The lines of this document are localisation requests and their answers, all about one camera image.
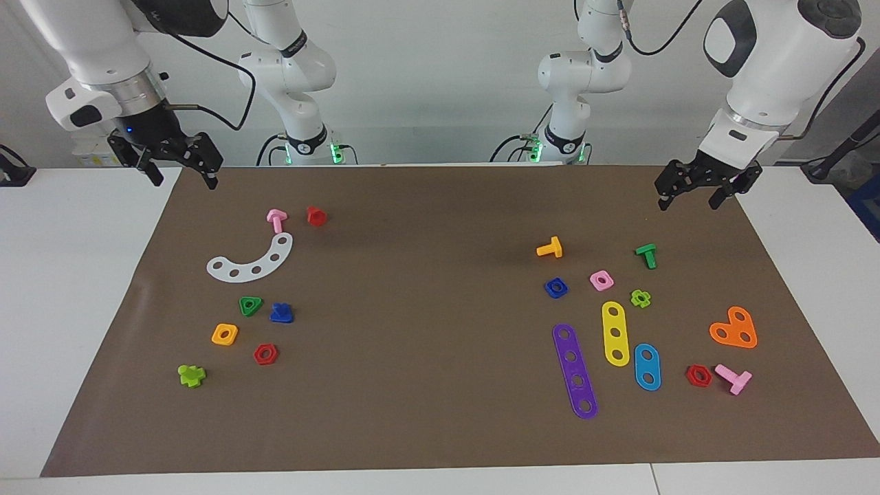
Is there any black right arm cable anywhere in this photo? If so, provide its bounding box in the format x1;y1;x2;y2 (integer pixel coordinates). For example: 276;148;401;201
162;0;257;131

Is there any yellow three-hole plastic bar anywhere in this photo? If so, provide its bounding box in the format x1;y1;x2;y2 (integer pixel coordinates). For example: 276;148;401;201
602;301;631;368

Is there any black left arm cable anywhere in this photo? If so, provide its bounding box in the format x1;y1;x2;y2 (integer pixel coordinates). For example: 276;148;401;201
615;0;867;142

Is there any black left base cable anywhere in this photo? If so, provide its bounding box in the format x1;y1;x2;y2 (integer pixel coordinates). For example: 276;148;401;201
489;134;538;164

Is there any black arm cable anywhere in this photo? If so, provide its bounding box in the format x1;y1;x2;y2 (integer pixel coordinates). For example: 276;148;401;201
162;0;257;131
615;0;867;142

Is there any purple four-hole plastic bar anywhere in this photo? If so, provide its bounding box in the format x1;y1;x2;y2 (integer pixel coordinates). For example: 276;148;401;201
552;323;599;420

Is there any white curved perforated plate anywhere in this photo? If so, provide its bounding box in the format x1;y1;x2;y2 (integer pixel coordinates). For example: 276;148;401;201
206;232;294;283

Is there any black base cable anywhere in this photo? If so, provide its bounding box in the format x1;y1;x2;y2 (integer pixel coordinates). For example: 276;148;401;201
256;133;287;167
489;134;538;164

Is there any black right base cable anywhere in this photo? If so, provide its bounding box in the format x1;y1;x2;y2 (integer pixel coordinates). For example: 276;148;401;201
256;133;287;167

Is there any brown table mat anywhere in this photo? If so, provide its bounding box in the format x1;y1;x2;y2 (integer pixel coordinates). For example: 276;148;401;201
40;165;880;477

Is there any blue two-hole plastic bar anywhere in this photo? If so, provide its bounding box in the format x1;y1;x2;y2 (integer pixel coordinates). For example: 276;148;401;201
633;343;662;392

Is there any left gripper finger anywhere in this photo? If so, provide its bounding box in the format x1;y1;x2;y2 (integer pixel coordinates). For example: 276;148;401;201
708;172;762;210
654;162;696;212

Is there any white background box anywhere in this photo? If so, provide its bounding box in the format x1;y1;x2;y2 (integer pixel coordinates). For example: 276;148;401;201
72;134;123;168

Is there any blue crate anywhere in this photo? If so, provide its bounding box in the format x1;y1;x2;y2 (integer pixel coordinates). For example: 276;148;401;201
847;175;880;243

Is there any orange heart-shaped perforated plate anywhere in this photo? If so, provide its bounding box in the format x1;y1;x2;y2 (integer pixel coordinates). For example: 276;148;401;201
709;306;758;349

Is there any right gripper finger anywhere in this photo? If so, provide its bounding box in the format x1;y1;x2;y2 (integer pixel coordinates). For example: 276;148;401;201
108;136;164;188
186;132;224;191

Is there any black stand pole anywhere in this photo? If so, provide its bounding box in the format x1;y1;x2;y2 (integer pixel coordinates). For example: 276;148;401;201
801;110;880;184

